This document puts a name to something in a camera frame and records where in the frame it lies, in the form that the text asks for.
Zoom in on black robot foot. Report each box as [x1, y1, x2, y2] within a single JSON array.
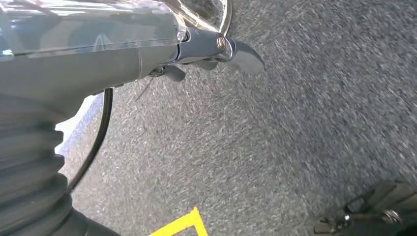
[[312, 180, 417, 236]]

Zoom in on yellow tape floor square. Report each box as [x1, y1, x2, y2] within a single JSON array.
[[148, 206, 209, 236]]

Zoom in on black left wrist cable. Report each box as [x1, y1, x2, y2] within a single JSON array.
[[66, 88, 114, 193]]

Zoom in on pole stand with round base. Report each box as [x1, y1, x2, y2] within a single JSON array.
[[163, 0, 234, 37]]

